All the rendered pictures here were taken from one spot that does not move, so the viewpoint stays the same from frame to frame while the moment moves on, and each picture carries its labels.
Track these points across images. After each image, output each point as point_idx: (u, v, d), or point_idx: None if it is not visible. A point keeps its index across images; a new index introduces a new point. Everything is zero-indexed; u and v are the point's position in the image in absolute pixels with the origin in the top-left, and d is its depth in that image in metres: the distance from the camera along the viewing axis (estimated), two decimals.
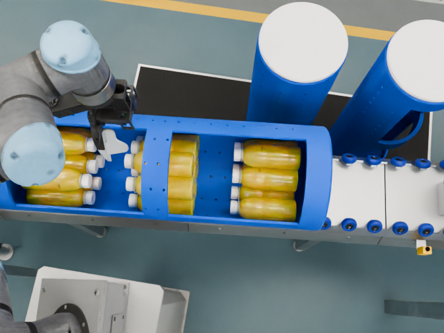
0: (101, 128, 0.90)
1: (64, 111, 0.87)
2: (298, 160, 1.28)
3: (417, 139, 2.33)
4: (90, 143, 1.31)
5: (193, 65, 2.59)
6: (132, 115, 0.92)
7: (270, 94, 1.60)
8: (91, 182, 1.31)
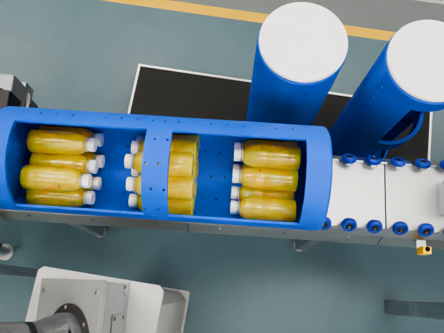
0: None
1: None
2: (298, 160, 1.28)
3: (417, 139, 2.33)
4: (90, 143, 1.31)
5: (193, 65, 2.59)
6: None
7: (270, 94, 1.60)
8: (91, 182, 1.31)
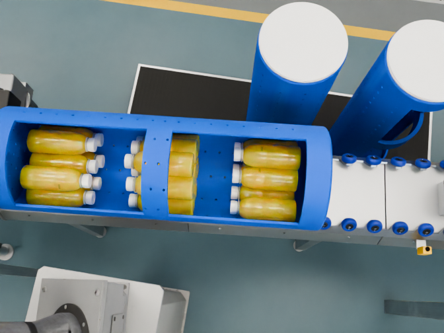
0: None
1: None
2: (298, 160, 1.28)
3: (417, 139, 2.33)
4: (90, 143, 1.31)
5: (193, 65, 2.59)
6: None
7: (270, 94, 1.60)
8: (91, 182, 1.31)
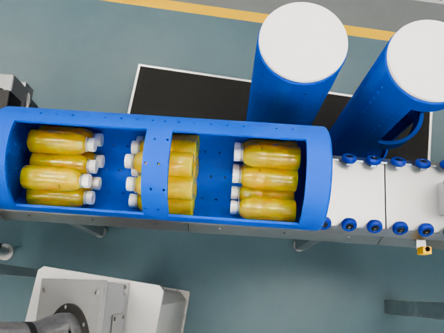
0: None
1: None
2: (298, 160, 1.28)
3: (417, 139, 2.33)
4: (90, 143, 1.31)
5: (193, 65, 2.59)
6: None
7: (270, 94, 1.60)
8: (91, 182, 1.31)
